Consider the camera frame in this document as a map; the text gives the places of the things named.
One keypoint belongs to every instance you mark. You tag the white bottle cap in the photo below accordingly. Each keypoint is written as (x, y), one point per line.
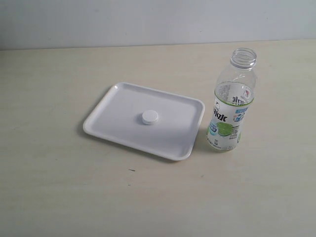
(149, 117)

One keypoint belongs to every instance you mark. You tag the clear plastic drink bottle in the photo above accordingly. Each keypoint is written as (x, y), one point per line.
(233, 93)

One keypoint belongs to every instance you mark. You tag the white rectangular plastic tray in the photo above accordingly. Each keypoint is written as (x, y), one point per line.
(117, 118)

